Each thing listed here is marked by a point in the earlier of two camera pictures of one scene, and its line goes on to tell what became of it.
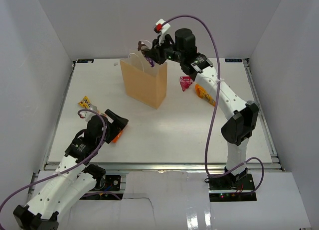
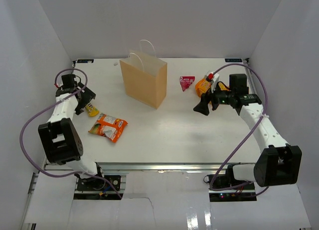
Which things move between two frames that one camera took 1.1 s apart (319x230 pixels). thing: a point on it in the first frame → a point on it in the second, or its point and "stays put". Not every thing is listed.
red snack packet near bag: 185,82 stays put
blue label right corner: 234,60 stays put
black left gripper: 118,124 → 87,95
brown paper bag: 143,81 stays put
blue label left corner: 84,60 stays put
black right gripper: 156,52 → 203,107
